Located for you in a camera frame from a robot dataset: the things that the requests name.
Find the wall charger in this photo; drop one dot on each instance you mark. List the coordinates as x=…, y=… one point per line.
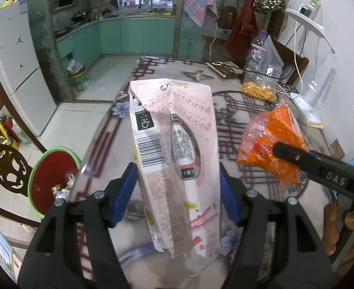
x=309, y=9

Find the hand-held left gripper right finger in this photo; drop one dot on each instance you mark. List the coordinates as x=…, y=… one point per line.
x=229, y=197

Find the carved wooden chair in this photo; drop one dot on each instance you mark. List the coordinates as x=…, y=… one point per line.
x=2, y=168

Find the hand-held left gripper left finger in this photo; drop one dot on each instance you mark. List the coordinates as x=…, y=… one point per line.
x=124, y=194

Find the plain wooden chair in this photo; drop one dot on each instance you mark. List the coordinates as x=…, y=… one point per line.
x=291, y=57

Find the orange plastic wrapper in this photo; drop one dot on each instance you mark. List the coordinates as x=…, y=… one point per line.
x=267, y=135

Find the yellow toy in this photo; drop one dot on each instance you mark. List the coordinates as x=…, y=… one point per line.
x=6, y=135

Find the dark brown snack packet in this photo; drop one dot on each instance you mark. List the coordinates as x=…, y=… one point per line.
x=225, y=69

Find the brown handbag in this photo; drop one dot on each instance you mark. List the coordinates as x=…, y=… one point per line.
x=227, y=18

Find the red bottle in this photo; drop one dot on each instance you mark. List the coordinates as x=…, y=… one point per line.
x=10, y=128

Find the white desk lamp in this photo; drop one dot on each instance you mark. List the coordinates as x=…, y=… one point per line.
x=312, y=102

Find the plaid cloth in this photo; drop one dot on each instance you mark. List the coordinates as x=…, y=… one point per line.
x=199, y=1

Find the clear zip bag orange snacks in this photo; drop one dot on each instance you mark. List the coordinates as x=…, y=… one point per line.
x=260, y=91

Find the green rimmed red basin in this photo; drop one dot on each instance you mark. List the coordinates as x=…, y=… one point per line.
x=50, y=168

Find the person's right hand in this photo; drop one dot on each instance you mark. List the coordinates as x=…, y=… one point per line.
x=351, y=234

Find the black wok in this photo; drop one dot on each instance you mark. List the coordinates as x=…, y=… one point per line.
x=79, y=16

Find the kitchen faucet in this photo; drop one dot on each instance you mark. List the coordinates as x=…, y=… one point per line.
x=147, y=4

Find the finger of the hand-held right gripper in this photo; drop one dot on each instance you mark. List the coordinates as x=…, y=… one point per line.
x=297, y=158

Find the teal kitchen cabinets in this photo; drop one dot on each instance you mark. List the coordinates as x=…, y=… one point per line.
x=128, y=36

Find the pink white snack bag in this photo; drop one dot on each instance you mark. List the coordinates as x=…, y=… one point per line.
x=171, y=126

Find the red garment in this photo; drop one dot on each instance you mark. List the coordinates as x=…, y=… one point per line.
x=241, y=33

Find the green detergent bottle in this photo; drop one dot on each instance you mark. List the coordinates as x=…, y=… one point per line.
x=22, y=135

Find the white refrigerator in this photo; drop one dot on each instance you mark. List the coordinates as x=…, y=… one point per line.
x=17, y=66

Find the green trash can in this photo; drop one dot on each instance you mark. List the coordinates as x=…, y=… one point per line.
x=78, y=78

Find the booklet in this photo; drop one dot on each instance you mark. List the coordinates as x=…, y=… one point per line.
x=5, y=256

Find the purple label plastic bottle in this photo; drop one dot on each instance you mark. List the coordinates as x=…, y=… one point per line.
x=257, y=54

